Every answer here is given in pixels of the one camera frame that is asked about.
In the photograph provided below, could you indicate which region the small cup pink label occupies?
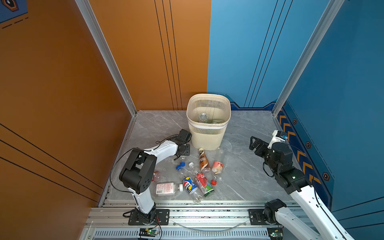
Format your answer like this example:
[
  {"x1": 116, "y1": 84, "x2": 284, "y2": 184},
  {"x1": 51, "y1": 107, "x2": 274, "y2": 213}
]
[{"x1": 211, "y1": 161, "x2": 224, "y2": 175}]

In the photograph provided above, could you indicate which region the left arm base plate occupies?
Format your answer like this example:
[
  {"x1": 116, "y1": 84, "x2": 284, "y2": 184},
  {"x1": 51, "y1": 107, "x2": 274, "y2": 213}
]
[{"x1": 128, "y1": 209, "x2": 170, "y2": 226}]

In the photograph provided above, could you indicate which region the clear bottle green label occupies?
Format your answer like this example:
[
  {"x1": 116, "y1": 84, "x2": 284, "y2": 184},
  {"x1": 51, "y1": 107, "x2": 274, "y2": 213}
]
[{"x1": 198, "y1": 112, "x2": 209, "y2": 123}]

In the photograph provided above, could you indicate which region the cream plastic waste bin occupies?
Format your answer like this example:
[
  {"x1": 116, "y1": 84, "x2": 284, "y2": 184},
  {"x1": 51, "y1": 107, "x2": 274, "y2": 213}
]
[{"x1": 187, "y1": 94, "x2": 231, "y2": 151}]

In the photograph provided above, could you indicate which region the green circuit board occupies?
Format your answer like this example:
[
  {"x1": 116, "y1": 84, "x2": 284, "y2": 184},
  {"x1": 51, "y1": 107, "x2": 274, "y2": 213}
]
[
  {"x1": 267, "y1": 229, "x2": 284, "y2": 240},
  {"x1": 139, "y1": 228, "x2": 160, "y2": 238}
]

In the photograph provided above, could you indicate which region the aluminium corner post right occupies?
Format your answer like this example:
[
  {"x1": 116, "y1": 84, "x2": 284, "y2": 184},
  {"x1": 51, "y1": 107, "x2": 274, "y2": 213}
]
[{"x1": 272, "y1": 0, "x2": 345, "y2": 117}]

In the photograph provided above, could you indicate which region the brown coffee bottle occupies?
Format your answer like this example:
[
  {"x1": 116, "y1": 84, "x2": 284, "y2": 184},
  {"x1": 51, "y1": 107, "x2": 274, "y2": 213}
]
[{"x1": 199, "y1": 148, "x2": 211, "y2": 174}]

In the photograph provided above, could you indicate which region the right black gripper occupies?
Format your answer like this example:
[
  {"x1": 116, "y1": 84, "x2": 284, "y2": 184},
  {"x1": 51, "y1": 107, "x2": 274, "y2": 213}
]
[{"x1": 249, "y1": 135, "x2": 281, "y2": 176}]

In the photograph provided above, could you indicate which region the pepsi bottle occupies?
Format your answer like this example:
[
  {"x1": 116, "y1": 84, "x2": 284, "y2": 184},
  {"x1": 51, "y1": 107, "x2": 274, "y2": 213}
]
[{"x1": 182, "y1": 177, "x2": 203, "y2": 203}]

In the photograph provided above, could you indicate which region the red green label bottle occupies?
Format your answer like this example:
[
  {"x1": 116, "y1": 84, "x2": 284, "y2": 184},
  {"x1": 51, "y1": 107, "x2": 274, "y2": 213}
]
[{"x1": 195, "y1": 173, "x2": 215, "y2": 197}]

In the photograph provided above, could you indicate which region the aluminium corner post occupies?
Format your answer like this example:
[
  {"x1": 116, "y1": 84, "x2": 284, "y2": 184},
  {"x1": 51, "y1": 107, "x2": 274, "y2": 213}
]
[
  {"x1": 75, "y1": 0, "x2": 137, "y2": 117},
  {"x1": 272, "y1": 0, "x2": 345, "y2": 117}
]

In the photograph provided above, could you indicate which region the aluminium corner post left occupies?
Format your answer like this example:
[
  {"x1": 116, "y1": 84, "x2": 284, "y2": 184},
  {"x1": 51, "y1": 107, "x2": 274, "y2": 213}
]
[{"x1": 75, "y1": 0, "x2": 137, "y2": 117}]

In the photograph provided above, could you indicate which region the clear bottle blue cap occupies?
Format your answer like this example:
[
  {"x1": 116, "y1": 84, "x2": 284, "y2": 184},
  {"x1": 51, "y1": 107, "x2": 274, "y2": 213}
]
[{"x1": 176, "y1": 165, "x2": 191, "y2": 179}]

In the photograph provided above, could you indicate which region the flat bottle pink label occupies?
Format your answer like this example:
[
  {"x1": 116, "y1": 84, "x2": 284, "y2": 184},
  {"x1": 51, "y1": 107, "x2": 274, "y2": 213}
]
[{"x1": 155, "y1": 182, "x2": 184, "y2": 197}]

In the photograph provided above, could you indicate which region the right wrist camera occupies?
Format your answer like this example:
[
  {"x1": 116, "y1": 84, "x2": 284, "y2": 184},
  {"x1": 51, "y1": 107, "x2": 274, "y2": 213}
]
[{"x1": 268, "y1": 130, "x2": 288, "y2": 149}]

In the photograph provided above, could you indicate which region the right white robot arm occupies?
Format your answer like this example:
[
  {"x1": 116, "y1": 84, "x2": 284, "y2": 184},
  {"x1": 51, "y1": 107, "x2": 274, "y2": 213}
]
[{"x1": 249, "y1": 131, "x2": 353, "y2": 240}]

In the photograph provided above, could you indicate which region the right green circuit board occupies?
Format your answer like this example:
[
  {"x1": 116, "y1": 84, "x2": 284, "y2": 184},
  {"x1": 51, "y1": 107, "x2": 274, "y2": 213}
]
[{"x1": 267, "y1": 229, "x2": 284, "y2": 240}]

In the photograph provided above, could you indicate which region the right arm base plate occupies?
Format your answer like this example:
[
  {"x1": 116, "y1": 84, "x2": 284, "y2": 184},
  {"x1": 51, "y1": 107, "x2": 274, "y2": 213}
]
[{"x1": 248, "y1": 209, "x2": 269, "y2": 226}]

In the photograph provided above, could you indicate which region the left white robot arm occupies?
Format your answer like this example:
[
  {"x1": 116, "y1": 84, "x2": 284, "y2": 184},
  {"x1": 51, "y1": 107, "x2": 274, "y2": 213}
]
[{"x1": 119, "y1": 129, "x2": 192, "y2": 224}]

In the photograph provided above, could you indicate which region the left green circuit board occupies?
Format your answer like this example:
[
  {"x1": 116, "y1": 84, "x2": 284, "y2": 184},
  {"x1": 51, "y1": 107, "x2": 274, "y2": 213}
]
[{"x1": 139, "y1": 228, "x2": 160, "y2": 238}]

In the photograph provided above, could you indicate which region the orange juice bottle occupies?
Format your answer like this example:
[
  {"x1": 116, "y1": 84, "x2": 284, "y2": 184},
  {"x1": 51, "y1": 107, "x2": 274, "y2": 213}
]
[{"x1": 152, "y1": 171, "x2": 161, "y2": 183}]

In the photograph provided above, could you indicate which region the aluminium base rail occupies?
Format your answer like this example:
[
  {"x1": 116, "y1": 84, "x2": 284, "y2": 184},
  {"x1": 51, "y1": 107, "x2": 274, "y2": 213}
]
[{"x1": 79, "y1": 199, "x2": 343, "y2": 240}]

